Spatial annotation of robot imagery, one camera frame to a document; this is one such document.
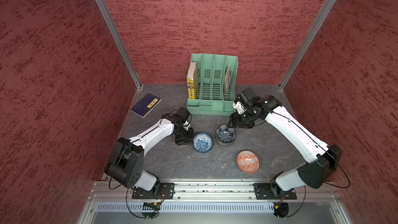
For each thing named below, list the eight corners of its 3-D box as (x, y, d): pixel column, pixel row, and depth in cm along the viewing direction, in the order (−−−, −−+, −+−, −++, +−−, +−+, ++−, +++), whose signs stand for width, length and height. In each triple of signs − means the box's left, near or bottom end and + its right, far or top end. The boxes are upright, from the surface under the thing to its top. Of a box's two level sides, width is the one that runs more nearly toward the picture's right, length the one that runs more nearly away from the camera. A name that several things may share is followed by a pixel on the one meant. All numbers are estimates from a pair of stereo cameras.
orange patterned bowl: (238, 173, 81) (240, 171, 78) (235, 153, 88) (237, 150, 84) (258, 173, 82) (261, 171, 78) (254, 153, 88) (256, 150, 84)
